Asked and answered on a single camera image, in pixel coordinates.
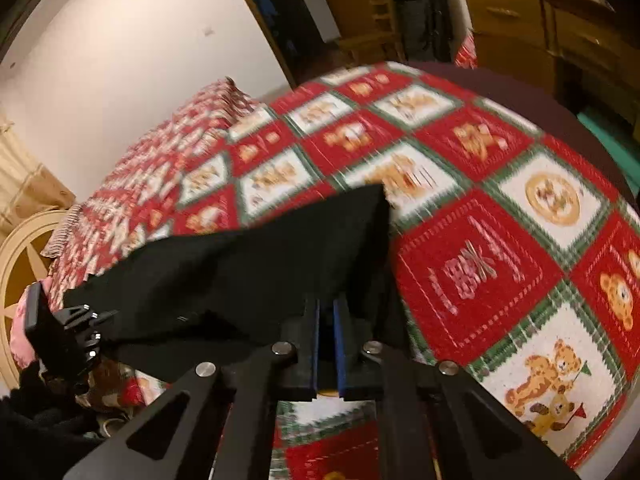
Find red patterned cloth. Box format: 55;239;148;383
454;34;479;69

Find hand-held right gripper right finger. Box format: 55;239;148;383
332;297;583;480

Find black pants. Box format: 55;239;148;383
62;183;416;386

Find striped pillow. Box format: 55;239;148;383
40;202;92;259

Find cream headboard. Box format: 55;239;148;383
0;208;68;391

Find black luggage bag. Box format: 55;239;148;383
387;0;454;64

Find person's left forearm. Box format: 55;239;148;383
0;360;108;480

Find wooden chair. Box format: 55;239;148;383
340;0;407;67

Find teal mat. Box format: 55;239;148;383
576;111;640;173

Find wooden cabinet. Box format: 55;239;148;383
452;0;640;141

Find beige curtain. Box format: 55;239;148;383
0;115;76;241

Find pink cloth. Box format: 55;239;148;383
7;280;56;371

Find red printed blanket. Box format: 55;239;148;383
40;60;640;480

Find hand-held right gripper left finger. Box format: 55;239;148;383
62;297;322;480

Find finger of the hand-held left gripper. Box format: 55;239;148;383
52;304;120;348

